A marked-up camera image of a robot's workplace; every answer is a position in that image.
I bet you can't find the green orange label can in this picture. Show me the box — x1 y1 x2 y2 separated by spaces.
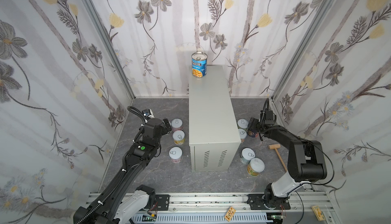
247 158 265 176

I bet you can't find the blue label soup can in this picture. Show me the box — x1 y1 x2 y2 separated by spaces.
191 52 207 78

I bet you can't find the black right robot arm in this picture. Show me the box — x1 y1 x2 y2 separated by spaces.
248 99 331 210

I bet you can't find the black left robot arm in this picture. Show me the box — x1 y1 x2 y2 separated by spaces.
73 106 172 224

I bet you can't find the white-lid pink can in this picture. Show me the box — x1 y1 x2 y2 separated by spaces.
171 118 183 131
169 147 182 164

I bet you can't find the white-lid green label can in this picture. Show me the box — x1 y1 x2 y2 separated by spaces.
237 119 249 131

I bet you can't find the white-lid yellow can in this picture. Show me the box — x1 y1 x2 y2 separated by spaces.
173 130 185 145

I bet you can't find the wooden mallet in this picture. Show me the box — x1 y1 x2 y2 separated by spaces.
268 144 288 172

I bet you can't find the white-lid grey can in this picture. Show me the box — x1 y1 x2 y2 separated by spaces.
240 148 255 165

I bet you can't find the white-lid pink can front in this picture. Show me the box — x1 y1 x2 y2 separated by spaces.
169 147 182 164

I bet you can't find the grey metal cabinet box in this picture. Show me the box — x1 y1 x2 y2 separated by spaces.
188 65 241 172

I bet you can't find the small orange tag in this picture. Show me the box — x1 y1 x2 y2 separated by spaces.
224 206 236 222

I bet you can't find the yellow tag right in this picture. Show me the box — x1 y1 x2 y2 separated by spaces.
311 205 326 221

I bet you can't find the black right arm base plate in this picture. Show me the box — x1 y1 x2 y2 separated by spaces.
246 194 291 211

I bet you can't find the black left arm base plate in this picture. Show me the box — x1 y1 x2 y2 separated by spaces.
152 194 170 211

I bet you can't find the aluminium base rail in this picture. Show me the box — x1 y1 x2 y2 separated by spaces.
80 192 337 224

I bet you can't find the white cable duct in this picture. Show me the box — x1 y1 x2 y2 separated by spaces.
132 212 273 224

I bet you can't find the aluminium corner wall post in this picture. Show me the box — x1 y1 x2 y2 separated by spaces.
270 0 335 101

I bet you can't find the left corner wall post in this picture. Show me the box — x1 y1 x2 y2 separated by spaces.
81 0 136 101

